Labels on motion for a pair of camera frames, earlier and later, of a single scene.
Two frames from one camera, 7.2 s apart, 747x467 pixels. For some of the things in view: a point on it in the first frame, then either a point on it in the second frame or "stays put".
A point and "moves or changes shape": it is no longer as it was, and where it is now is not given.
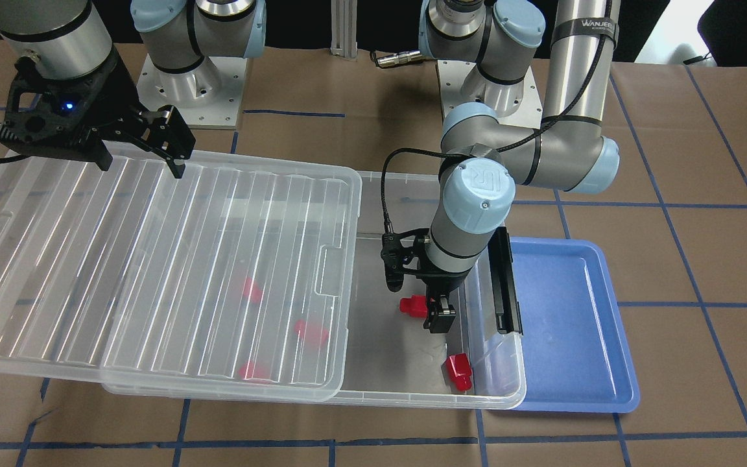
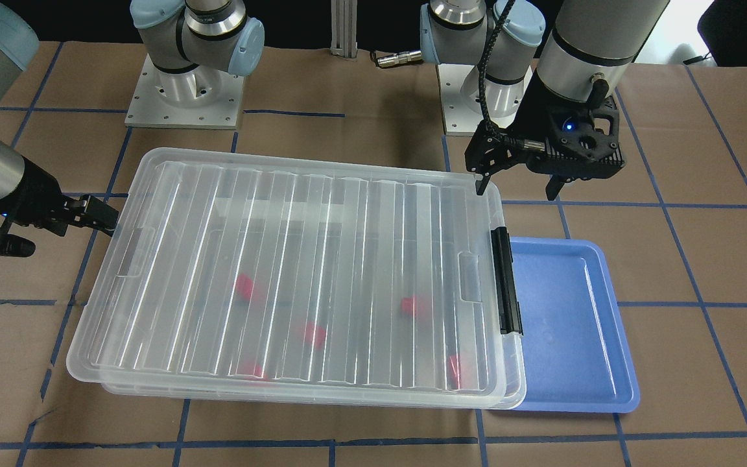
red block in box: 251,370 stays put
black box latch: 500,255 stays put
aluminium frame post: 343,28 stays put
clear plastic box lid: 232,281 moves or changes shape
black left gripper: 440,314 to 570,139
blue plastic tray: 578,355 stays put
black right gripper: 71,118 to 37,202
